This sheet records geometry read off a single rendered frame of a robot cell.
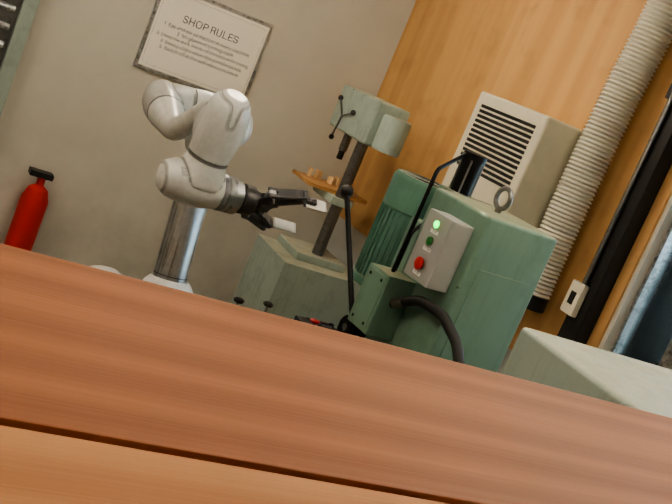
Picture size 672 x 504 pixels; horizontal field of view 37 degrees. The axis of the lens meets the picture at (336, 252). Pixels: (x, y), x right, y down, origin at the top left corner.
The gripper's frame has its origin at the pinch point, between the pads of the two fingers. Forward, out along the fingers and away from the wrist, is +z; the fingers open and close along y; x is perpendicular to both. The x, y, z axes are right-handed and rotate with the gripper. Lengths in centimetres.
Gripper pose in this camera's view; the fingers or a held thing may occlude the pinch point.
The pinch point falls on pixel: (306, 217)
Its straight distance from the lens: 257.4
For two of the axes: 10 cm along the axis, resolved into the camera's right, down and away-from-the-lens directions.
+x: -0.4, -9.0, 4.3
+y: 5.9, -3.7, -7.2
